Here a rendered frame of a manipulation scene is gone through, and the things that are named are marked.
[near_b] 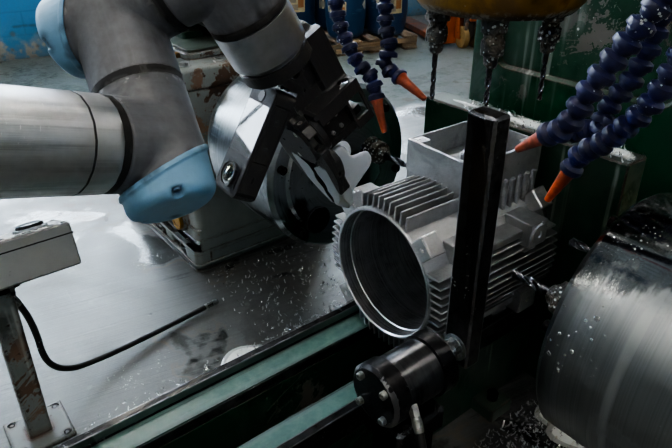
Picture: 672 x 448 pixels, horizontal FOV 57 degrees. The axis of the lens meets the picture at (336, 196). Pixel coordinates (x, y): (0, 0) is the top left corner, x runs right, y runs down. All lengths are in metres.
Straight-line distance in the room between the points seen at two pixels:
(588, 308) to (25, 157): 0.43
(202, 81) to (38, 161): 0.59
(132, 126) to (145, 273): 0.69
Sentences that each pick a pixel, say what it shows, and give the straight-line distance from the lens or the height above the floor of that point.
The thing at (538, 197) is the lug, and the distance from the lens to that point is 0.76.
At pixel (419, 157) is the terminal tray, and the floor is 1.13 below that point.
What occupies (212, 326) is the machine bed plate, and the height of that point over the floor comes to 0.80.
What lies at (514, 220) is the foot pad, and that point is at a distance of 0.73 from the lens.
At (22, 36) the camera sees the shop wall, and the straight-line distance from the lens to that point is 6.21.
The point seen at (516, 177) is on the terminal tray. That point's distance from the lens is 0.74.
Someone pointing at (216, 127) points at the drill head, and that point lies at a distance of 0.95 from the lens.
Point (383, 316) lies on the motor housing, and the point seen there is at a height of 0.94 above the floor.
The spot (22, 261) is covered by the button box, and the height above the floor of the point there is 1.05.
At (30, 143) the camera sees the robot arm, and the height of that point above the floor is 1.27.
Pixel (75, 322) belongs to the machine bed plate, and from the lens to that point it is 1.07.
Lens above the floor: 1.42
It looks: 27 degrees down
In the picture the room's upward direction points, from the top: straight up
